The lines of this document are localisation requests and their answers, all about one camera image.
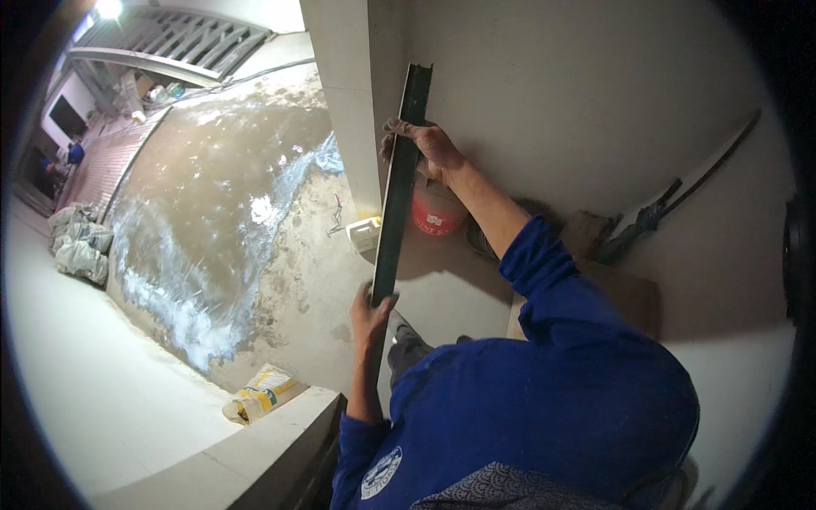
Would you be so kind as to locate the person's right hand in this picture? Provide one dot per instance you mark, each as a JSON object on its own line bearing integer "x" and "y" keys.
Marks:
{"x": 437, "y": 153}

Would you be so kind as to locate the bright lamp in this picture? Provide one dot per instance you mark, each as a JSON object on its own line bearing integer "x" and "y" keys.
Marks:
{"x": 108, "y": 7}

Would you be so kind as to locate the red plastic bucket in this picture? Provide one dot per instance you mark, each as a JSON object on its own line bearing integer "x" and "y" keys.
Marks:
{"x": 437, "y": 213}

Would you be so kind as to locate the brown wooden float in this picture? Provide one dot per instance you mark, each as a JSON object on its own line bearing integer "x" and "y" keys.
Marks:
{"x": 590, "y": 233}

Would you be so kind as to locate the heap of bottles and containers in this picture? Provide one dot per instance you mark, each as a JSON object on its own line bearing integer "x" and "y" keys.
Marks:
{"x": 156, "y": 95}

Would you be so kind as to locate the yellow white cement bag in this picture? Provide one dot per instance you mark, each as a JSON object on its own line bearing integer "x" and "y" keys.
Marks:
{"x": 261, "y": 396}

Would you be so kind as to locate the person's right fingers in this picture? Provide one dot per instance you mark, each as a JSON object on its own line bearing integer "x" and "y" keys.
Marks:
{"x": 394, "y": 132}

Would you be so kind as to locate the grey metal gate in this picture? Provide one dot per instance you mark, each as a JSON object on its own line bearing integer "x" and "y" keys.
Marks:
{"x": 172, "y": 41}

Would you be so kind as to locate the white plastic jerrycan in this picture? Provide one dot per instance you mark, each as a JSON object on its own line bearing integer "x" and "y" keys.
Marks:
{"x": 364, "y": 234}

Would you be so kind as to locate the person's legs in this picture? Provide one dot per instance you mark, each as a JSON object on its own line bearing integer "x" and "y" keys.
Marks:
{"x": 408, "y": 347}

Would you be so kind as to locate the heap of grey sacks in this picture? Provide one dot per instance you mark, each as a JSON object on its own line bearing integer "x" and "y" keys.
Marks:
{"x": 80, "y": 245}

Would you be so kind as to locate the person's body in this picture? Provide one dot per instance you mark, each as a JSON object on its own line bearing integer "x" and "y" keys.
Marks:
{"x": 542, "y": 408}

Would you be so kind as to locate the dark green metal straightedge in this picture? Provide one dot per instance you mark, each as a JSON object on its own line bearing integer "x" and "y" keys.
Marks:
{"x": 400, "y": 204}

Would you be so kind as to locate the person's left hand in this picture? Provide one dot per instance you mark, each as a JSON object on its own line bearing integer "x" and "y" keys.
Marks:
{"x": 366, "y": 322}

